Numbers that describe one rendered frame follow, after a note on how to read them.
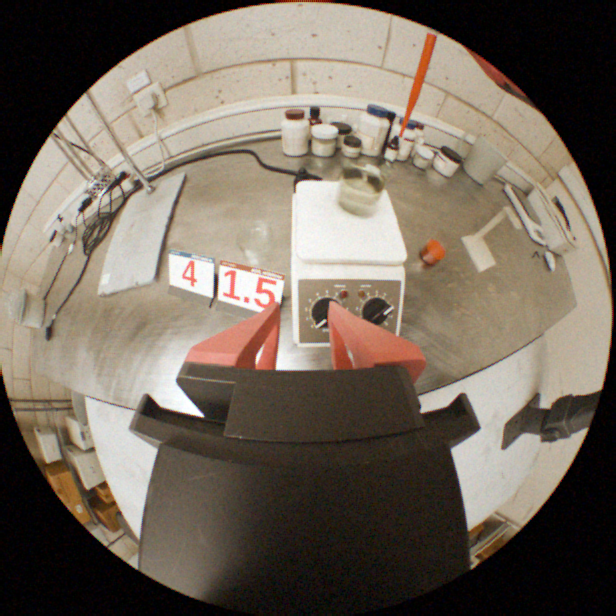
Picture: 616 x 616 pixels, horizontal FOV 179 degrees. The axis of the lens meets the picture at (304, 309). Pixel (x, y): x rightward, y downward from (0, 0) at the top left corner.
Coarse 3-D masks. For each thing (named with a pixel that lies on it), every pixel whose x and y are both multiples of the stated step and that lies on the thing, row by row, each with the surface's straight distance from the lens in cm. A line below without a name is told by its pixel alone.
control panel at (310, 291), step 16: (304, 288) 21; (320, 288) 21; (336, 288) 21; (352, 288) 21; (368, 288) 22; (384, 288) 23; (400, 288) 24; (304, 304) 21; (352, 304) 22; (304, 320) 22; (304, 336) 22; (320, 336) 22
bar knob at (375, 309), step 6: (372, 300) 22; (378, 300) 22; (366, 306) 22; (372, 306) 22; (378, 306) 22; (384, 306) 22; (390, 306) 21; (366, 312) 22; (372, 312) 22; (378, 312) 21; (384, 312) 21; (390, 312) 22; (366, 318) 22; (372, 318) 21; (378, 318) 21; (384, 318) 23; (378, 324) 23
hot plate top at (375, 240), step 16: (304, 192) 25; (320, 192) 25; (384, 192) 28; (304, 208) 23; (320, 208) 23; (336, 208) 24; (384, 208) 26; (304, 224) 22; (320, 224) 22; (336, 224) 22; (352, 224) 22; (368, 224) 23; (384, 224) 24; (304, 240) 20; (320, 240) 20; (336, 240) 21; (352, 240) 21; (368, 240) 22; (384, 240) 22; (400, 240) 23; (304, 256) 19; (320, 256) 19; (336, 256) 20; (352, 256) 20; (368, 256) 20; (384, 256) 21; (400, 256) 22
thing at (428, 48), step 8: (432, 40) 19; (424, 48) 19; (432, 48) 19; (424, 56) 19; (424, 64) 19; (416, 72) 19; (424, 72) 19; (416, 80) 19; (416, 88) 19; (416, 96) 19; (408, 104) 19; (408, 112) 19; (408, 120) 19; (400, 136) 20
